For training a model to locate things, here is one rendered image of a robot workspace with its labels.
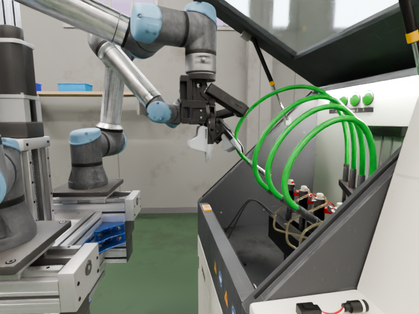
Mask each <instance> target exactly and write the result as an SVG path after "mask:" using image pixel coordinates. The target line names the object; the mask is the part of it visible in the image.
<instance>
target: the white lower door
mask: <svg viewBox="0 0 419 314"><path fill-rule="evenodd" d="M198 268H199V314H223V312H222V310H221V306H220V304H219V300H218V296H217V294H216V290H215V287H214V284H213V280H212V278H211V274H210V270H209V268H208V264H207V261H206V258H205V254H204V252H203V248H202V245H201V242H200V238H199V255H198Z"/></svg>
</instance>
